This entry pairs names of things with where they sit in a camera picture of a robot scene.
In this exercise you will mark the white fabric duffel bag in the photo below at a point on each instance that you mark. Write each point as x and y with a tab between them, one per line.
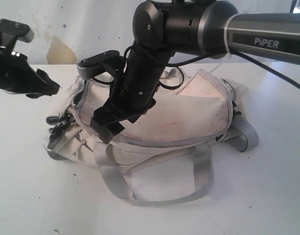
205	110

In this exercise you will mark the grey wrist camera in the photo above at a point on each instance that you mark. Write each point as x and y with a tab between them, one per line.
98	64
11	32

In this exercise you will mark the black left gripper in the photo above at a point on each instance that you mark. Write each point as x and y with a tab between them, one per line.
17	76

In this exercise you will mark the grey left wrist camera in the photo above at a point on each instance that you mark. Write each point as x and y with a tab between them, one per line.
11	32

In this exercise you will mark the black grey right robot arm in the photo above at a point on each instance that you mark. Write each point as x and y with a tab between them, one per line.
202	28

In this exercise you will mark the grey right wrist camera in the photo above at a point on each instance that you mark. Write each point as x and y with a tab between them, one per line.
98	64

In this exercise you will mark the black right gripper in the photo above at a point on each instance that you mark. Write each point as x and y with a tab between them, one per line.
132	92

